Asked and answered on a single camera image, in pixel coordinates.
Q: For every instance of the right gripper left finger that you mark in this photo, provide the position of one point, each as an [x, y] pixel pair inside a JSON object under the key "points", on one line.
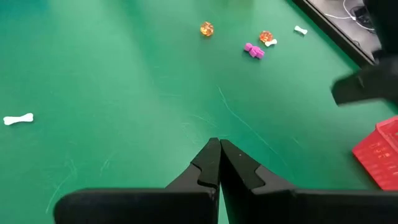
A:
{"points": [[186, 202]]}

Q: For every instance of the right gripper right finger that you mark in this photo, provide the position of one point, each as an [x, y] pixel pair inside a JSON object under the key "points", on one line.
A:
{"points": [[264, 202]]}

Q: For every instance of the orange translucent pumpkin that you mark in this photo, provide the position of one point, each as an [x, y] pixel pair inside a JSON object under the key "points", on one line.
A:
{"points": [[266, 36], [206, 28]]}

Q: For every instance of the white plastic bone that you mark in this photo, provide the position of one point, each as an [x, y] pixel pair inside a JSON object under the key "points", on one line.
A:
{"points": [[18, 119], [300, 30], [271, 42]]}

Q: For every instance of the red plastic basket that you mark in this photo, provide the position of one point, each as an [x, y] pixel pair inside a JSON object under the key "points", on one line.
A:
{"points": [[379, 155]]}

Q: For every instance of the green table mat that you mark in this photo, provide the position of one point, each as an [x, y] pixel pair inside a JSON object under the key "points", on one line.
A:
{"points": [[124, 77]]}

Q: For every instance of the black rig post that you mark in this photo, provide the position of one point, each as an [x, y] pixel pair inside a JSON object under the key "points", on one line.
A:
{"points": [[363, 82]]}

